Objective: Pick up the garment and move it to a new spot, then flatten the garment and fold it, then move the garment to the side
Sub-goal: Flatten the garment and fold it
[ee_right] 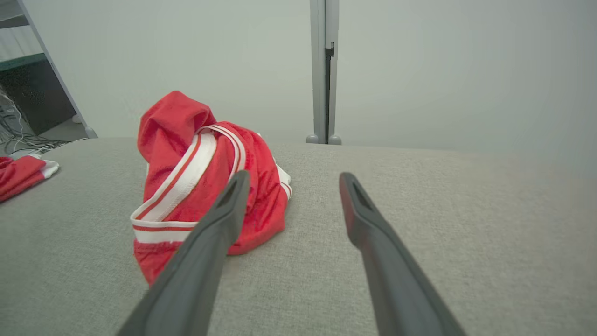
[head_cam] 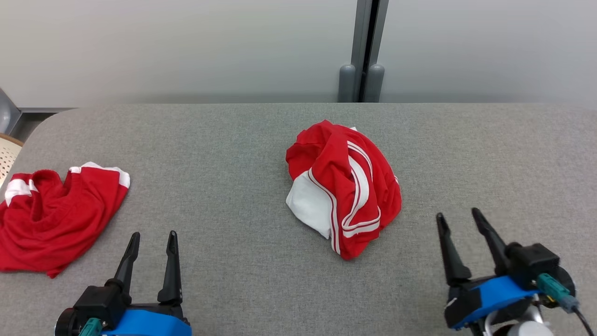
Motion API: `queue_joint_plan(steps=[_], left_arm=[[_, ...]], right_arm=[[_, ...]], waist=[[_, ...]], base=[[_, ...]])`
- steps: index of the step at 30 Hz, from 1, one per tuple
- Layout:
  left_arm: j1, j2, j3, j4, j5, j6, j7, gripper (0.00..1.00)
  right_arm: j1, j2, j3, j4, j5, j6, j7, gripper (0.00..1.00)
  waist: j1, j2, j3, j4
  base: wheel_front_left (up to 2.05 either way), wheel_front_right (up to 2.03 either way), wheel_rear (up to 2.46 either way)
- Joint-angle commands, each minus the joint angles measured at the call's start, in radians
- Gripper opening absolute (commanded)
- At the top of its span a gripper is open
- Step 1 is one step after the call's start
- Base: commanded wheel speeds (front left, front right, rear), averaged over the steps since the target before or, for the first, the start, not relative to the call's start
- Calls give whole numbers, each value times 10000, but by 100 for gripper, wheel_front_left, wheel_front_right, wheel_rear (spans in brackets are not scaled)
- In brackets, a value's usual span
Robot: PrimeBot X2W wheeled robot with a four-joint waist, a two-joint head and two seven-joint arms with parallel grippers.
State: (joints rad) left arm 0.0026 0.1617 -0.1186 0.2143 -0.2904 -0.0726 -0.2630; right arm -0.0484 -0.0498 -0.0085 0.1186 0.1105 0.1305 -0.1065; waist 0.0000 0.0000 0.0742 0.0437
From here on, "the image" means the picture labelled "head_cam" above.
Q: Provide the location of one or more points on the cream perforated laundry basket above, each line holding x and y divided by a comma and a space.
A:
7, 156

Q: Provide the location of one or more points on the grey slanted partition post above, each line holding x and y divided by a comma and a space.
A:
9, 116

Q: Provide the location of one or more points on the red jersey with white sleeves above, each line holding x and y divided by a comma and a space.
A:
343, 186

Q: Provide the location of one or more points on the grey double partition post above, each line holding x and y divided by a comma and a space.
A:
364, 46

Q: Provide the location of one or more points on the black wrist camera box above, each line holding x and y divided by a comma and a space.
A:
100, 301
534, 261

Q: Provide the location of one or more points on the red shorts with white waistband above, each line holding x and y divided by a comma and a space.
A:
51, 224

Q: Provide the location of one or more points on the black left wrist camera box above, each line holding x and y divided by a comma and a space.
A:
100, 301

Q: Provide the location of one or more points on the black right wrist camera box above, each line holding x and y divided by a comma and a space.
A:
534, 261

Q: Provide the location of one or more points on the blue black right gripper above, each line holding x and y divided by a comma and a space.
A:
494, 291

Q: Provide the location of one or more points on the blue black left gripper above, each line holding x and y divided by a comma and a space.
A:
149, 324

